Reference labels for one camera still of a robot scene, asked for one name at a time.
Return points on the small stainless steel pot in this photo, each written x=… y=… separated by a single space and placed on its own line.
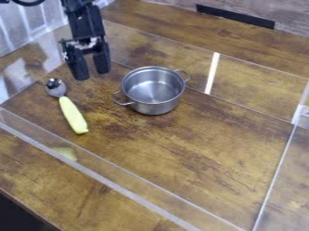
x=152 y=89

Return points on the green handled metal spoon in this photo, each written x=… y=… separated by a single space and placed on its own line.
x=57 y=89

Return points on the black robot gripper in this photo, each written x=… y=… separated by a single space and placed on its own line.
x=89 y=40

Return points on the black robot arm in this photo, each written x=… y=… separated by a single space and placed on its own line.
x=89 y=39

